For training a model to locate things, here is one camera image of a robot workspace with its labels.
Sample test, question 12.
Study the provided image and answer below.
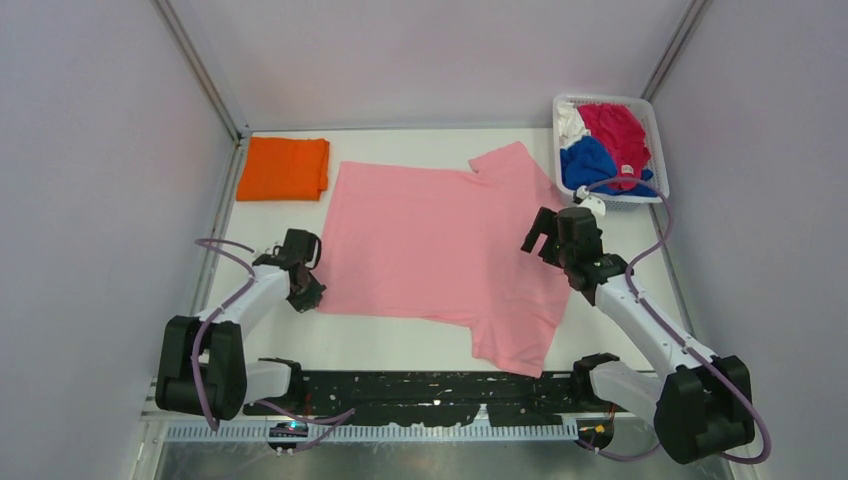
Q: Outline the pink t shirt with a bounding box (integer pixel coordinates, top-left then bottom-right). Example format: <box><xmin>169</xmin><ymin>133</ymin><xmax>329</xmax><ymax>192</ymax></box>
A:
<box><xmin>316</xmin><ymin>142</ymin><xmax>570</xmax><ymax>377</ymax></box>

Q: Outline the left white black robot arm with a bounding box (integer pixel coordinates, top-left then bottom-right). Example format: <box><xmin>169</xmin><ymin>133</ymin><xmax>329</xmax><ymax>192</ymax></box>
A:
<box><xmin>154</xmin><ymin>229</ymin><xmax>326</xmax><ymax>429</ymax></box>

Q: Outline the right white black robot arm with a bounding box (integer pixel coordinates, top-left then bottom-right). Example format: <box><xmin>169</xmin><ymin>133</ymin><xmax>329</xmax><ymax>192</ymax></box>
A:
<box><xmin>521</xmin><ymin>207</ymin><xmax>758</xmax><ymax>464</ymax></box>

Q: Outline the white plastic basket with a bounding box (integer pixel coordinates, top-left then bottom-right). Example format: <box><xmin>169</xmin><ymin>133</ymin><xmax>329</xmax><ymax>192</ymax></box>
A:
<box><xmin>552</xmin><ymin>94</ymin><xmax>670</xmax><ymax>211</ymax></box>

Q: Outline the blue t shirt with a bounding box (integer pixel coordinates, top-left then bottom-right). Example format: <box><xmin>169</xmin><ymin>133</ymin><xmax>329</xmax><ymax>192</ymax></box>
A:
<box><xmin>559</xmin><ymin>136</ymin><xmax>657</xmax><ymax>198</ymax></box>

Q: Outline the folded orange t shirt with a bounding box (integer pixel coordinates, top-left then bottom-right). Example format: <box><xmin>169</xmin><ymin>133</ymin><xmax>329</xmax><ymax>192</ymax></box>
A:
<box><xmin>236</xmin><ymin>137</ymin><xmax>330</xmax><ymax>202</ymax></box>

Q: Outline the white t shirt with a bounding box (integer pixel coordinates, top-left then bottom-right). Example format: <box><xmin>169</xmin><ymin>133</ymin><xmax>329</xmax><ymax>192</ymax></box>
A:
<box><xmin>556</xmin><ymin>101</ymin><xmax>591</xmax><ymax>149</ymax></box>

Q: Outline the magenta t shirt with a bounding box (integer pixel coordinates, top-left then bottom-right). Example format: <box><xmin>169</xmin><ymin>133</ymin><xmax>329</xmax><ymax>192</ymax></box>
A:
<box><xmin>578</xmin><ymin>103</ymin><xmax>655</xmax><ymax>198</ymax></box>

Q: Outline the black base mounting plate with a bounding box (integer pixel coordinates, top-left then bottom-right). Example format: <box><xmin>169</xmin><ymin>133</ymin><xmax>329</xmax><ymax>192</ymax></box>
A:
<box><xmin>270</xmin><ymin>370</ymin><xmax>624</xmax><ymax>427</ymax></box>

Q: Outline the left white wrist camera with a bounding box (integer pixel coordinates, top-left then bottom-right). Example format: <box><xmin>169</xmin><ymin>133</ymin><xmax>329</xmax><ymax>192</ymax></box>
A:
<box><xmin>253</xmin><ymin>245</ymin><xmax>277</xmax><ymax>263</ymax></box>

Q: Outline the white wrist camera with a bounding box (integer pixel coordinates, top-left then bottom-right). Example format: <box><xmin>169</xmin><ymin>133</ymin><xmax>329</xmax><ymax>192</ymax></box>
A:
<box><xmin>253</xmin><ymin>245</ymin><xmax>277</xmax><ymax>263</ymax></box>
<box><xmin>572</xmin><ymin>186</ymin><xmax>607</xmax><ymax>218</ymax></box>

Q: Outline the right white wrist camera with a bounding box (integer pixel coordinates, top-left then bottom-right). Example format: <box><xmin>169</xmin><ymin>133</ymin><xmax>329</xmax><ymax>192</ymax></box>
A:
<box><xmin>572</xmin><ymin>186</ymin><xmax>607</xmax><ymax>218</ymax></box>

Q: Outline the white slotted cable duct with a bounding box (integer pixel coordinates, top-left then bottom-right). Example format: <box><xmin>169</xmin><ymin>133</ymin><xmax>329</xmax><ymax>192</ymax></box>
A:
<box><xmin>165</xmin><ymin>419</ymin><xmax>579</xmax><ymax>443</ymax></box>

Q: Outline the aluminium frame rail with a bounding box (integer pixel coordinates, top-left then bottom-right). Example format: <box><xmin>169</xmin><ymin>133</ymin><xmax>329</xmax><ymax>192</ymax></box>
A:
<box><xmin>152</xmin><ymin>0</ymin><xmax>252</xmax><ymax>143</ymax></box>

